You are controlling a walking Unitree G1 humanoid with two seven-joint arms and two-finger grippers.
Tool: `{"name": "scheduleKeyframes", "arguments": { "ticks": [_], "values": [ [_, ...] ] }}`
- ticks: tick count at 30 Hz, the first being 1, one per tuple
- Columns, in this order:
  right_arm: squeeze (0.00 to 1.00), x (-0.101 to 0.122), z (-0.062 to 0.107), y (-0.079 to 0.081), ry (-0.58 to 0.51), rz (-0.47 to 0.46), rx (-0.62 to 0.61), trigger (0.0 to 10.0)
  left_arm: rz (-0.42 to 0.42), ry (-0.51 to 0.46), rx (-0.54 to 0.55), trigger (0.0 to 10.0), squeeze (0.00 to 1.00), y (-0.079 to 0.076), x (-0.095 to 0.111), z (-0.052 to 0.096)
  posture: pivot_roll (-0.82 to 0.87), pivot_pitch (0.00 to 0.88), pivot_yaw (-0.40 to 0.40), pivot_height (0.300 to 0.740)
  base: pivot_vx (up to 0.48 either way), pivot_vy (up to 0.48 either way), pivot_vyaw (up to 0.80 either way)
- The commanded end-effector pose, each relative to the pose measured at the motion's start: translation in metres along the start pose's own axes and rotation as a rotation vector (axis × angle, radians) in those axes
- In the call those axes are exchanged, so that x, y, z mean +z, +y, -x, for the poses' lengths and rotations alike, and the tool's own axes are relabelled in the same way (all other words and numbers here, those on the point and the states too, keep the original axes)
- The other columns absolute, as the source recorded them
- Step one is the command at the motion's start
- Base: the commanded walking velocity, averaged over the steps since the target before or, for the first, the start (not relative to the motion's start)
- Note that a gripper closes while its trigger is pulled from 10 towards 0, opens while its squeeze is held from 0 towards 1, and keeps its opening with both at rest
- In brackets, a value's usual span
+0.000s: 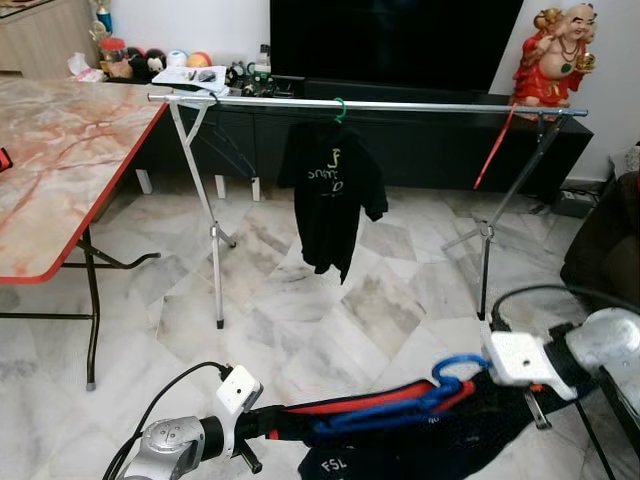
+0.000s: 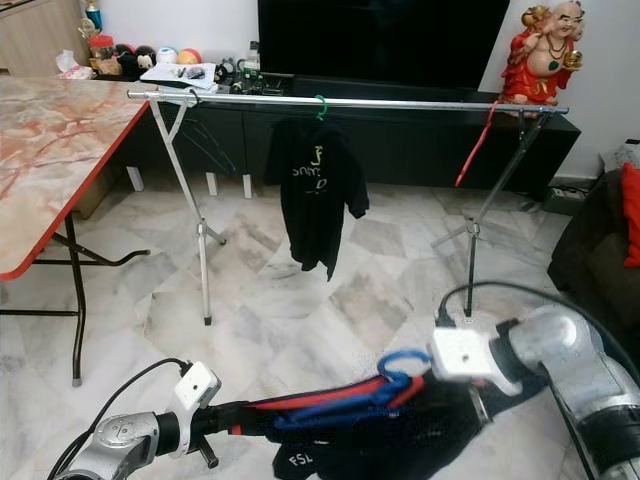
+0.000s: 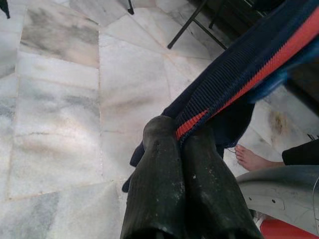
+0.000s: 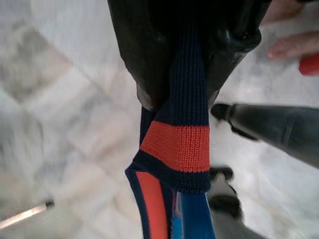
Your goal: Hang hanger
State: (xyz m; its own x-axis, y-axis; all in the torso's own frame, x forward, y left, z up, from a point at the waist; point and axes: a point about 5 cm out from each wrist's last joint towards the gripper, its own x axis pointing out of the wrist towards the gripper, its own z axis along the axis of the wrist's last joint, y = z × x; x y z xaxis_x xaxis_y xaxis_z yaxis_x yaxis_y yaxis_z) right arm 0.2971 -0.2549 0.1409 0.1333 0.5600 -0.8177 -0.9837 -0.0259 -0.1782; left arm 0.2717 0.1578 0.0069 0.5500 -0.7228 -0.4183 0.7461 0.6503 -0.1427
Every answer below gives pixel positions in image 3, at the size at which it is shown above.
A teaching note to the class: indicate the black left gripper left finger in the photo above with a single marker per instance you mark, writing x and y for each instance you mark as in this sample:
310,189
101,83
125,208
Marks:
154,186

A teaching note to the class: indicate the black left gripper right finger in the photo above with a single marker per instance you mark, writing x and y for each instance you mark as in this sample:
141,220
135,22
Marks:
211,194

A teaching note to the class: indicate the navy shorts red band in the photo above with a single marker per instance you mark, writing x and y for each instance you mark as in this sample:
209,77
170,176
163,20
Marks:
224,79

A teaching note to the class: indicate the person's leg black trousers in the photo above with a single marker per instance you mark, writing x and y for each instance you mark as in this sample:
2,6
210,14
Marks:
251,160

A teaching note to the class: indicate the black folding chair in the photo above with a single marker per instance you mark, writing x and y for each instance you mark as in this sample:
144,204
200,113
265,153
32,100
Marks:
185,25

